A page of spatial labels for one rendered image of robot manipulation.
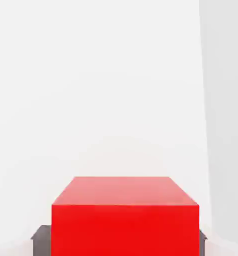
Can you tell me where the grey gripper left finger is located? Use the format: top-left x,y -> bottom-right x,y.
20,225 -> 52,256

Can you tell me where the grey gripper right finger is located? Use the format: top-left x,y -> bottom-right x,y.
198,229 -> 218,256

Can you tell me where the small red cube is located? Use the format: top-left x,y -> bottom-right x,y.
51,176 -> 200,256

